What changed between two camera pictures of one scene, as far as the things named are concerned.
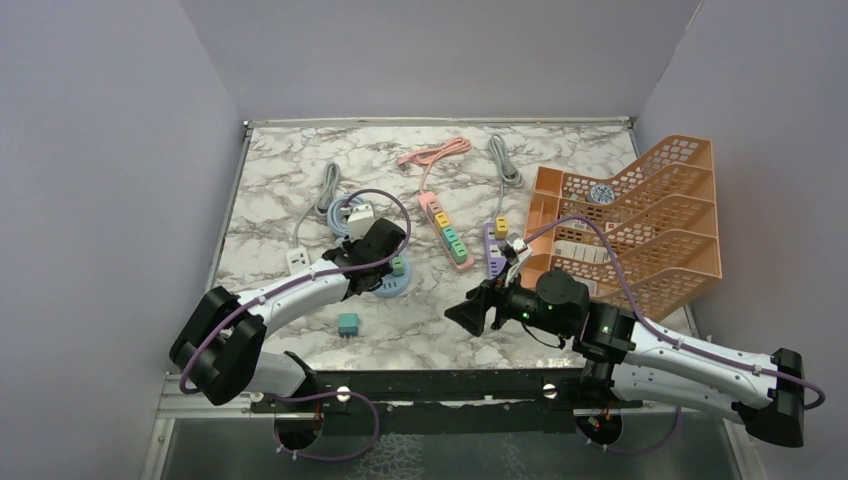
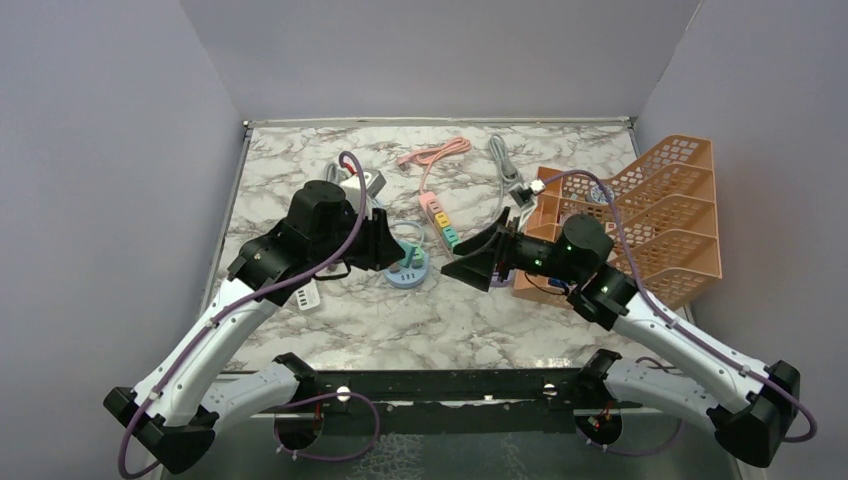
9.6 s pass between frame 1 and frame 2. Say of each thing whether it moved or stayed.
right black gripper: moved
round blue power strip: moved
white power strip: moved
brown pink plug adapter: stayed
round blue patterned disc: stayed
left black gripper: moved
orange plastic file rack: stayed
